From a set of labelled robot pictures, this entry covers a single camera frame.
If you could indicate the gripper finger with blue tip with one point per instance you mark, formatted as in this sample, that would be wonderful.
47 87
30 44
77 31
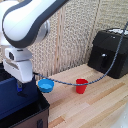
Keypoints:
23 94
19 86

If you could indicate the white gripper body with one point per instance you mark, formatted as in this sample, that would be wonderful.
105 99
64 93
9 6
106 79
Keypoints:
19 66

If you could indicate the black fabric storage box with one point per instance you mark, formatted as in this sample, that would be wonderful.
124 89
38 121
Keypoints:
30 116

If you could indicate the blue bowl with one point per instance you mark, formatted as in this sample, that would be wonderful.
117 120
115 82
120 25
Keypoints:
46 85

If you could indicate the red cup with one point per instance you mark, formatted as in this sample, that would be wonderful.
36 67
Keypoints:
81 87

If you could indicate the black paper shredder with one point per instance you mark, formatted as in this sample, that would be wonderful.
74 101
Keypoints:
110 55

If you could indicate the white paper sheet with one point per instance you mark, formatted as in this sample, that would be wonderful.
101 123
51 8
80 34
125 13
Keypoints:
118 31

